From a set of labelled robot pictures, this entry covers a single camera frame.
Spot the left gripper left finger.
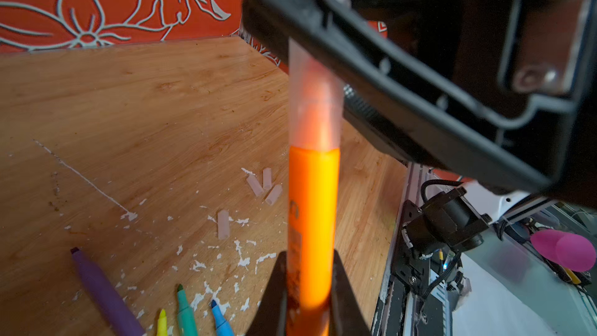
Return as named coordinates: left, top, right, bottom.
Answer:
left=246, top=251, right=288, bottom=336

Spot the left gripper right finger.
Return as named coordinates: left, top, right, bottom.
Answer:
left=330, top=250, right=371, bottom=336

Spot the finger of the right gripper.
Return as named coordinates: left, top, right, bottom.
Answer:
left=243, top=0, right=596, bottom=208

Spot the orange highlighter pen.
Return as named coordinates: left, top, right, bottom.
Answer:
left=285, top=147, right=340, bottom=335

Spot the blue highlighter pen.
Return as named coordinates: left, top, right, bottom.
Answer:
left=211, top=300, right=235, bottom=336

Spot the green highlighter pen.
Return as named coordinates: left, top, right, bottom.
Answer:
left=177, top=284, right=198, bottom=336

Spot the yellow highlighter pen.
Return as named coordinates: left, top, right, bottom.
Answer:
left=156, top=309, right=168, bottom=336

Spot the purple highlighter pen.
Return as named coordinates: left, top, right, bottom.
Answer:
left=71, top=247, right=146, bottom=336

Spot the magenta round object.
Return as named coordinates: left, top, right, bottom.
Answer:
left=530, top=230, right=596, bottom=272

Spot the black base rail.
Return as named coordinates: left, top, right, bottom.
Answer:
left=371, top=163, right=452, bottom=335

